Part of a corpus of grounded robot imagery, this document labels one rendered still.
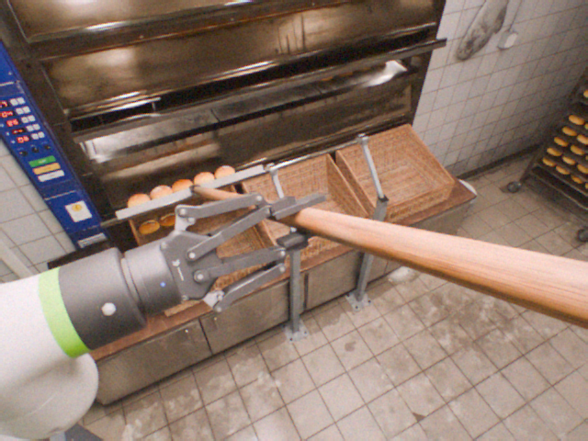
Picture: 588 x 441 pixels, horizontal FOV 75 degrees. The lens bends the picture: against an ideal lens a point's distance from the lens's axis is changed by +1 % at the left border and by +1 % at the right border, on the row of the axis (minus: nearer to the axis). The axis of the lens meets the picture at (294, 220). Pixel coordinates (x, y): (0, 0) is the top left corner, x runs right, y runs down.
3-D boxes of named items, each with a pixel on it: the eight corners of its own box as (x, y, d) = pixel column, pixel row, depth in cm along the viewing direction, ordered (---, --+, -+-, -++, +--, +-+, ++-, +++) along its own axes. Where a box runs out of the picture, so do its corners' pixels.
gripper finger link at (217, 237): (186, 257, 45) (180, 247, 44) (266, 210, 48) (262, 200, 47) (190, 265, 41) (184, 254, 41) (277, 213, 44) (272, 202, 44)
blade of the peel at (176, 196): (264, 171, 149) (262, 164, 149) (118, 220, 132) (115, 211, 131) (241, 172, 182) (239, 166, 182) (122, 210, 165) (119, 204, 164)
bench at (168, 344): (95, 329, 242) (50, 278, 198) (402, 204, 315) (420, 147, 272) (109, 415, 208) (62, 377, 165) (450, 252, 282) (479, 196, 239)
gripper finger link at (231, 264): (193, 270, 41) (195, 283, 42) (288, 248, 45) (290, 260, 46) (188, 263, 45) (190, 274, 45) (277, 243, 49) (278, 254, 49)
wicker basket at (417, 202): (330, 181, 248) (333, 147, 228) (400, 156, 265) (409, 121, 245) (373, 232, 219) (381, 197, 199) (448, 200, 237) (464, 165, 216)
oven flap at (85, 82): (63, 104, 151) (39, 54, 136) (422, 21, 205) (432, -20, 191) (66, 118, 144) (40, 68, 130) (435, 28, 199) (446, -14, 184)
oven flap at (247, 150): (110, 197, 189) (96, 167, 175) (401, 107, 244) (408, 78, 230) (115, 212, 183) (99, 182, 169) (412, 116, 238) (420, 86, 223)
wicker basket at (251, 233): (141, 249, 212) (125, 214, 191) (236, 213, 229) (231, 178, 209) (165, 319, 182) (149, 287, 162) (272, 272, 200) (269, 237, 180)
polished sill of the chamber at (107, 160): (92, 163, 173) (88, 157, 170) (410, 74, 228) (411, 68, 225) (94, 172, 169) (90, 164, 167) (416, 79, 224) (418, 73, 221)
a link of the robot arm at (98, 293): (91, 370, 35) (48, 281, 33) (101, 324, 46) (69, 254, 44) (156, 341, 37) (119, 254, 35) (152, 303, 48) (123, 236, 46)
